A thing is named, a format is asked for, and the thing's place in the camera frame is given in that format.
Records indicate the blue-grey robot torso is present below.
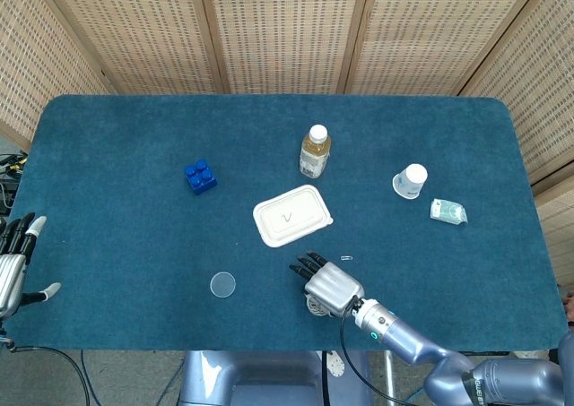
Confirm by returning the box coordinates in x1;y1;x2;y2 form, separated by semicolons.
178;350;373;406

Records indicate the black equipment with cables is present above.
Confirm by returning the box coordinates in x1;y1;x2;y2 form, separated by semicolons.
0;152;30;217

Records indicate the woven bamboo screen panel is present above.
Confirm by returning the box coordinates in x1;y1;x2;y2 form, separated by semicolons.
0;0;116;151
196;0;374;96
457;0;574;194
38;0;230;96
338;0;556;97
531;172;574;289

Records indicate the green white tissue pack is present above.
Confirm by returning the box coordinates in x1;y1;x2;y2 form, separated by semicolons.
429;198;468;225

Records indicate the round dish of clips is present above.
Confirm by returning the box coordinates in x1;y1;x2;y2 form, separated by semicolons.
305;291;334;320

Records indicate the black floor cable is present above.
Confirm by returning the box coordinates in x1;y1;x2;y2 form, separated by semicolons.
0;342;87;406

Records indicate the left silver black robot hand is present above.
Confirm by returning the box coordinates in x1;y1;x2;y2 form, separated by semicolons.
0;212;63;320

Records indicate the blue felt table cover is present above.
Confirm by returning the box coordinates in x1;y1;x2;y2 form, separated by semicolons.
0;94;569;352

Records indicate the white paper cup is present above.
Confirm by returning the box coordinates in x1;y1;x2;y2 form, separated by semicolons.
392;163;429;200

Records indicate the clear round lid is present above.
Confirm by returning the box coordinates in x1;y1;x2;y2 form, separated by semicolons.
209;271;238;298

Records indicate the blue floor cable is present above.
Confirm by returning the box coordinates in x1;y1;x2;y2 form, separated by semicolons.
398;385;430;406
79;350;103;406

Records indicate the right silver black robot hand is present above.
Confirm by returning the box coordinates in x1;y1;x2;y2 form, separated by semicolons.
289;251;367;320

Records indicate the white lidded food box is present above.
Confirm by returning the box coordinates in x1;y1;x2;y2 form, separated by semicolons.
252;184;335;249

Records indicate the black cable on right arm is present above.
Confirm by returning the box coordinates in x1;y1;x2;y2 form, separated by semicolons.
338;300;404;406

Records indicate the blue toy building block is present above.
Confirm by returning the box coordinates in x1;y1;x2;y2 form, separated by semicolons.
183;158;220;197

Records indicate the tea bottle with white cap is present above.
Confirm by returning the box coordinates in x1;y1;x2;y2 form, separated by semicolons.
299;124;334;179

